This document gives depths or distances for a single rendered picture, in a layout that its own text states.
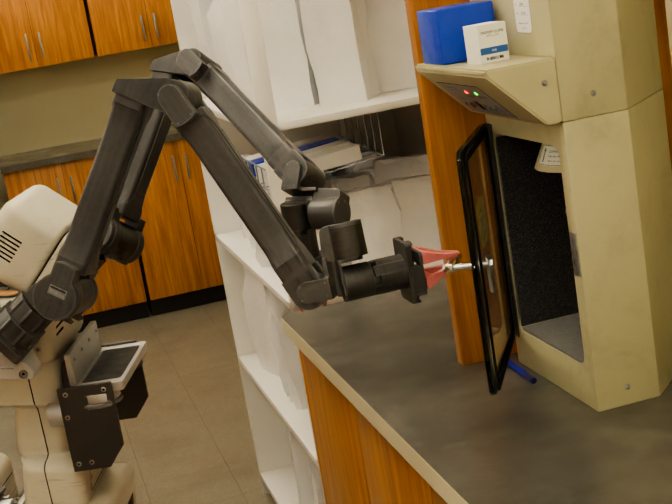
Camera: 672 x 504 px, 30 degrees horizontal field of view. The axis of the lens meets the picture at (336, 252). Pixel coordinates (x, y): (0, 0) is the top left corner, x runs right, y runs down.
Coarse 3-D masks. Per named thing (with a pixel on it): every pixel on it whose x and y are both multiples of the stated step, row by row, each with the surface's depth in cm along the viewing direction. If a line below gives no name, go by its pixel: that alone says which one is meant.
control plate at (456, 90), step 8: (448, 88) 212; (456, 88) 207; (464, 88) 203; (472, 88) 199; (456, 96) 214; (464, 96) 210; (472, 96) 205; (480, 96) 201; (488, 96) 197; (488, 104) 203; (496, 104) 199; (488, 112) 209; (496, 112) 205; (504, 112) 201
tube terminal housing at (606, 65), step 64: (512, 0) 199; (576, 0) 187; (640, 0) 200; (576, 64) 189; (640, 64) 199; (512, 128) 210; (576, 128) 191; (640, 128) 198; (576, 192) 193; (640, 192) 197; (640, 256) 198; (640, 320) 200; (576, 384) 207; (640, 384) 202
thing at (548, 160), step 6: (546, 144) 205; (540, 150) 208; (546, 150) 205; (552, 150) 203; (540, 156) 206; (546, 156) 204; (552, 156) 203; (558, 156) 202; (540, 162) 206; (546, 162) 204; (552, 162) 203; (558, 162) 202; (540, 168) 206; (546, 168) 204; (552, 168) 203; (558, 168) 202
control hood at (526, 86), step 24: (432, 72) 208; (456, 72) 197; (480, 72) 187; (504, 72) 186; (528, 72) 187; (552, 72) 188; (504, 96) 190; (528, 96) 188; (552, 96) 189; (528, 120) 195; (552, 120) 190
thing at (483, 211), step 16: (464, 144) 198; (480, 144) 212; (480, 160) 210; (480, 176) 209; (464, 192) 193; (480, 192) 207; (464, 208) 193; (480, 208) 205; (480, 224) 203; (496, 224) 221; (480, 240) 202; (496, 240) 219; (496, 256) 217; (480, 272) 198; (496, 272) 215; (496, 288) 213; (480, 304) 197; (496, 304) 211; (480, 320) 197; (496, 320) 210; (496, 336) 208; (496, 352) 206
